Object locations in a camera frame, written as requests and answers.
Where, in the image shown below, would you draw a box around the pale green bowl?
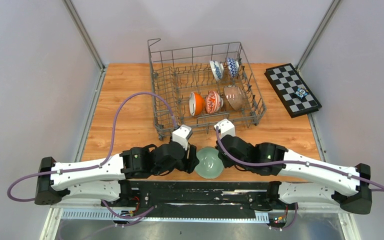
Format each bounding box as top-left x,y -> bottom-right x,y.
194,146 -> 224,179

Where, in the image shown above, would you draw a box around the orange floral pattern bowl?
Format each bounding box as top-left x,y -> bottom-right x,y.
205,90 -> 224,114

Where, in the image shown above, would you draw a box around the clear glass bowl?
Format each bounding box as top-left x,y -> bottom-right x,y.
223,85 -> 246,111

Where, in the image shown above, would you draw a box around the orange bowl white inside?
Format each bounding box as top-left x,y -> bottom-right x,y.
189,92 -> 205,117

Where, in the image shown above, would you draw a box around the blue floral pattern bowl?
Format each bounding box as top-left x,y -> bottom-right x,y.
209,60 -> 224,82

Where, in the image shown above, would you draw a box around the blue zigzag pattern bowl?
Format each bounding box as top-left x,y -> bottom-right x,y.
226,57 -> 240,79

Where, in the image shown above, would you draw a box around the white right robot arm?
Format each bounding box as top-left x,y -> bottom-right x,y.
216,135 -> 373,215

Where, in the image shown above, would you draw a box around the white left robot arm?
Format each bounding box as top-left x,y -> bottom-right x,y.
34,141 -> 199,207

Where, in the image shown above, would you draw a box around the black white checkerboard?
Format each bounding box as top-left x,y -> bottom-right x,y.
264,63 -> 322,118

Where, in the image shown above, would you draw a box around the small blue owl figure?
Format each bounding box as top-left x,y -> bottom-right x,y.
294,87 -> 310,100

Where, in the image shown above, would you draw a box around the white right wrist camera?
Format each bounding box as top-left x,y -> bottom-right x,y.
214,118 -> 236,139

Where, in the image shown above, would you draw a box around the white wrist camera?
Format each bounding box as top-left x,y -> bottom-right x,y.
171,124 -> 193,151
214,118 -> 236,139

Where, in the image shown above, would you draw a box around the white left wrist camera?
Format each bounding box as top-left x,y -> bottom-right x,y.
171,124 -> 193,151

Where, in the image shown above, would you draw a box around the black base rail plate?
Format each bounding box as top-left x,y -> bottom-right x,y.
54,180 -> 345,223

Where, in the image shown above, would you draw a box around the grey wire dish rack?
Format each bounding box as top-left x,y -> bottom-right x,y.
147,38 -> 267,140

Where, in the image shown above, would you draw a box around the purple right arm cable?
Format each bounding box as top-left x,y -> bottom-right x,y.
215,127 -> 384,200

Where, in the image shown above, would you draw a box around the right aluminium frame post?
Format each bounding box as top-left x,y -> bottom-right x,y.
295,0 -> 342,72

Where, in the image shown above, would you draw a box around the aluminium frame post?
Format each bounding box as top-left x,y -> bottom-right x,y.
62,0 -> 106,72
295,0 -> 342,72

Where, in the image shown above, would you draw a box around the left aluminium frame post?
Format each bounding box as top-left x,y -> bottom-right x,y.
62,0 -> 106,72

